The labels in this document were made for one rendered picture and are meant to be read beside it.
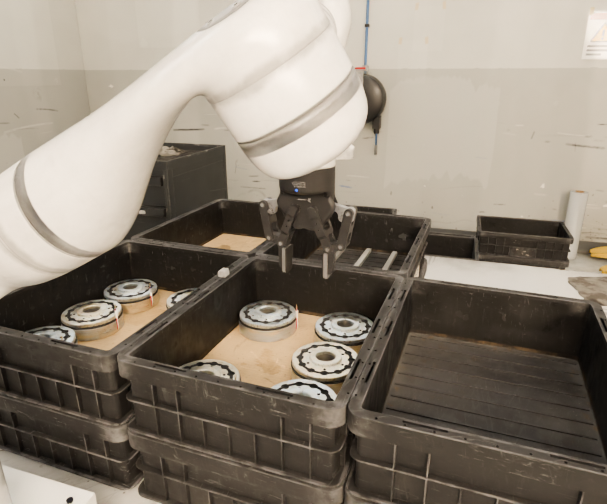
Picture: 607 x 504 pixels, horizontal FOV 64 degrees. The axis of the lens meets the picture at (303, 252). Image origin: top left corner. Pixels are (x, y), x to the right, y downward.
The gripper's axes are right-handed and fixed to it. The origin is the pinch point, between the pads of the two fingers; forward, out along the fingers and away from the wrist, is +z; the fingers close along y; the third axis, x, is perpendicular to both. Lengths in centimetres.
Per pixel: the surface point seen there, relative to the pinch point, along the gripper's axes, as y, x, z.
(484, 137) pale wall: 11, 338, 20
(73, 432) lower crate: -28.1, -19.6, 22.9
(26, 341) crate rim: -32.0, -20.8, 8.2
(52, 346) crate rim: -27.4, -20.7, 8.0
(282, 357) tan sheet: -5.1, 2.3, 17.9
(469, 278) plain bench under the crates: 20, 81, 31
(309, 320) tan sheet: -5.6, 15.9, 18.0
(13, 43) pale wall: -338, 239, -47
